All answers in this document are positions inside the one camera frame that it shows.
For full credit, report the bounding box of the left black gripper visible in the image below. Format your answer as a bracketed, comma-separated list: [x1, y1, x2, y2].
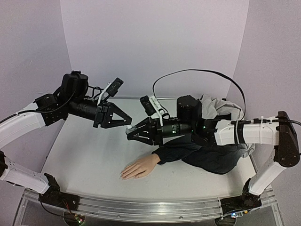
[69, 96, 134, 129]

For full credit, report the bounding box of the clear nail polish bottle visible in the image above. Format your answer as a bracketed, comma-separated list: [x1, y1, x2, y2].
[126, 127, 136, 135]

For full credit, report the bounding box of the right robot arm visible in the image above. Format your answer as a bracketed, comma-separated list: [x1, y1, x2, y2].
[123, 96, 300, 214]

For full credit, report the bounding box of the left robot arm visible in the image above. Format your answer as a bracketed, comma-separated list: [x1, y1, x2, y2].
[0, 71, 132, 206]

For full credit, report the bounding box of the mannequin hand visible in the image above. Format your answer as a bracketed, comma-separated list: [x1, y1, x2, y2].
[120, 154, 160, 180]

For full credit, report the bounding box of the grey black jacket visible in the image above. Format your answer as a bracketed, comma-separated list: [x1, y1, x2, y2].
[152, 94, 255, 175]

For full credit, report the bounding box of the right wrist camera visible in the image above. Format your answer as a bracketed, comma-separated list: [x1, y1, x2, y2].
[140, 95, 170, 126]

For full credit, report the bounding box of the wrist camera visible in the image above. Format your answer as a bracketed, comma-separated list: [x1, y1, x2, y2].
[140, 95, 170, 126]
[97, 77, 124, 105]

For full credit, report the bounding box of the aluminium back rail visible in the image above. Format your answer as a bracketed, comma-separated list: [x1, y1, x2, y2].
[110, 96, 200, 101]

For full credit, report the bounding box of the aluminium rail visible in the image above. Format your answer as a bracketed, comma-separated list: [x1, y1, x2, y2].
[110, 96, 200, 101]
[23, 188, 279, 223]

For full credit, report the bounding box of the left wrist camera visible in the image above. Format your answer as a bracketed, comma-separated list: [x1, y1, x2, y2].
[97, 77, 124, 105]

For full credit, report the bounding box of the aluminium front rail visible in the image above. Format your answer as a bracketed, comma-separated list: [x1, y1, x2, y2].
[23, 188, 279, 223]

